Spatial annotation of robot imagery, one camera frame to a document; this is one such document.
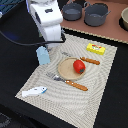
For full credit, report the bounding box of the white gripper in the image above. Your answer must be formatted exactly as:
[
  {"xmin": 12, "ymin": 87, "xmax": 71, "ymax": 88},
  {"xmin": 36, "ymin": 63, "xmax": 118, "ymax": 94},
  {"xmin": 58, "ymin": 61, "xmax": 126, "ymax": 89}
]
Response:
[{"xmin": 29, "ymin": 2, "xmax": 63, "ymax": 48}]

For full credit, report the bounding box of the light blue toy carton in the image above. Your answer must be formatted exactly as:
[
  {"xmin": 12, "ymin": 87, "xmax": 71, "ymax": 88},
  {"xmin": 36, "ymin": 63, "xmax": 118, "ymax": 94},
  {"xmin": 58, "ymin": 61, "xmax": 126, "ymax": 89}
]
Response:
[{"xmin": 36, "ymin": 46, "xmax": 50, "ymax": 65}]

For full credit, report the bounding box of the red toy tomato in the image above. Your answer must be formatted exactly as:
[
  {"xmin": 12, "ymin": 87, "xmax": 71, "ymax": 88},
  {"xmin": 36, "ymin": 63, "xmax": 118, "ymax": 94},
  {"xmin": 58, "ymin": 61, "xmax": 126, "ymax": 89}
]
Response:
[{"xmin": 73, "ymin": 60, "xmax": 86, "ymax": 74}]

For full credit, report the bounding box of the yellow toy butter box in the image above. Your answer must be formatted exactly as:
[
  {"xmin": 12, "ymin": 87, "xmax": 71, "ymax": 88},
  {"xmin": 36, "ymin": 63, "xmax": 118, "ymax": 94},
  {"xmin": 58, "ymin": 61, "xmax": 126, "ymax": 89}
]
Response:
[{"xmin": 86, "ymin": 43, "xmax": 105, "ymax": 55}]

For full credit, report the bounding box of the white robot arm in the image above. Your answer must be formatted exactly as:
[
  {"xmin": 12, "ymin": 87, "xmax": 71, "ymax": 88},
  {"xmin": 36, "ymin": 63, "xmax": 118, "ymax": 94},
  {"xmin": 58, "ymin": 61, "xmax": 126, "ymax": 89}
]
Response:
[{"xmin": 28, "ymin": 0, "xmax": 65, "ymax": 48}]

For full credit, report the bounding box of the small grey pot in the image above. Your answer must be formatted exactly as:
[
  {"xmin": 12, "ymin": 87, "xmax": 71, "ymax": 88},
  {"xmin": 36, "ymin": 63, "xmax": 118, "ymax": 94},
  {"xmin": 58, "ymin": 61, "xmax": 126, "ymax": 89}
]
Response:
[{"xmin": 62, "ymin": 2, "xmax": 82, "ymax": 21}]

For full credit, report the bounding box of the large grey pot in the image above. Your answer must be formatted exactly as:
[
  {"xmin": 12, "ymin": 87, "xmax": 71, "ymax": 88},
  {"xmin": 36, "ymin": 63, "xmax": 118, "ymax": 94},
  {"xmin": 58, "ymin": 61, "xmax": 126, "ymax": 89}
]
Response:
[{"xmin": 84, "ymin": 2, "xmax": 110, "ymax": 27}]

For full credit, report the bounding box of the round wooden plate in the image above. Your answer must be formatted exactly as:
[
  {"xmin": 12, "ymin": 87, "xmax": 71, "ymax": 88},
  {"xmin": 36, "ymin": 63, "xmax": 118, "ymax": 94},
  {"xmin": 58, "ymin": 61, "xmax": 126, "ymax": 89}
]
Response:
[{"xmin": 58, "ymin": 57, "xmax": 84, "ymax": 80}]

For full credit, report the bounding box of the pink wooden tray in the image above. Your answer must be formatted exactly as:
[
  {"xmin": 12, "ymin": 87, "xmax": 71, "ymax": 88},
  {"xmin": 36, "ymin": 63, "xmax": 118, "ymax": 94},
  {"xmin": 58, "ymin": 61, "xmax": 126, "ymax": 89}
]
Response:
[{"xmin": 61, "ymin": 1, "xmax": 128, "ymax": 43}]

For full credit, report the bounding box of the beige bowl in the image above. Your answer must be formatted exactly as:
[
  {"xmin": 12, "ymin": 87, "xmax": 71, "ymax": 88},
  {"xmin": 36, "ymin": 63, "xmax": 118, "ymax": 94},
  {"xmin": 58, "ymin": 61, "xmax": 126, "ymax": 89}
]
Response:
[{"xmin": 121, "ymin": 7, "xmax": 128, "ymax": 30}]

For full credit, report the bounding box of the beige woven placemat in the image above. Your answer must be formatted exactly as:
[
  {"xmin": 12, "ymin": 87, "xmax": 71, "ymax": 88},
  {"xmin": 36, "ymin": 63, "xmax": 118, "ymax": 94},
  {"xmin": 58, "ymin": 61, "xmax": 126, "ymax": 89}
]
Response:
[{"xmin": 16, "ymin": 34, "xmax": 117, "ymax": 128}]

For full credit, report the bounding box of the knife with wooden handle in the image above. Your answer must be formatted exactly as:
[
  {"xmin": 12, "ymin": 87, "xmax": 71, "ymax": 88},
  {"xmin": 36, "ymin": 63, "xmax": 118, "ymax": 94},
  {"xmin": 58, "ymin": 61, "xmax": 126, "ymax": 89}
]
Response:
[{"xmin": 61, "ymin": 52, "xmax": 100, "ymax": 65}]

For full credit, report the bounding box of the fork with wooden handle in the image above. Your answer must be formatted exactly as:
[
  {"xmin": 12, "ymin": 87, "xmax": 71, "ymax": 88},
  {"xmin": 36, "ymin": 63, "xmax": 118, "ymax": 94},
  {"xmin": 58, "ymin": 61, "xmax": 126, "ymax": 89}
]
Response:
[{"xmin": 46, "ymin": 72, "xmax": 88, "ymax": 91}]

